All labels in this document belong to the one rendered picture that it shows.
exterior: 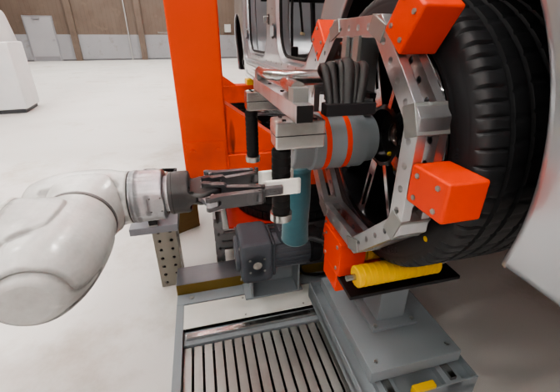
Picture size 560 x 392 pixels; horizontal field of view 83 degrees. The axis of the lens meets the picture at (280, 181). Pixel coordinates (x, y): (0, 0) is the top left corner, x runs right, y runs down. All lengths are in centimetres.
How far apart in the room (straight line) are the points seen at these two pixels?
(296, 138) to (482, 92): 30
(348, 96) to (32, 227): 47
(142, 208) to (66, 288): 19
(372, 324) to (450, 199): 70
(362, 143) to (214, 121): 59
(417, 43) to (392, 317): 86
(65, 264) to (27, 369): 120
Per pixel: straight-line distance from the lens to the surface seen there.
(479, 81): 61
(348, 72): 58
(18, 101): 654
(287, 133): 55
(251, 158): 92
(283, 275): 149
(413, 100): 58
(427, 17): 60
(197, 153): 119
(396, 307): 117
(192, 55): 113
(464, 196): 55
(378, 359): 109
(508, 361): 157
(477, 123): 60
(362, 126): 76
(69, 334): 164
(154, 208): 56
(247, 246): 116
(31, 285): 41
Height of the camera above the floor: 108
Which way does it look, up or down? 24 degrees down
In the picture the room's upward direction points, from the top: straight up
